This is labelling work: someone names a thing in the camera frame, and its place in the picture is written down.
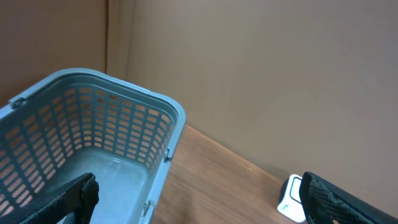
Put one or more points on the grey plastic mesh basket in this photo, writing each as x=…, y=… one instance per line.
x=78, y=121

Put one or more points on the white barcode scanner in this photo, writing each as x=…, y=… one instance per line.
x=289, y=200

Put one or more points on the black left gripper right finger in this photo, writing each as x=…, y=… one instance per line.
x=324, y=202

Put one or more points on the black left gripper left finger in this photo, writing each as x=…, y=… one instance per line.
x=73, y=202

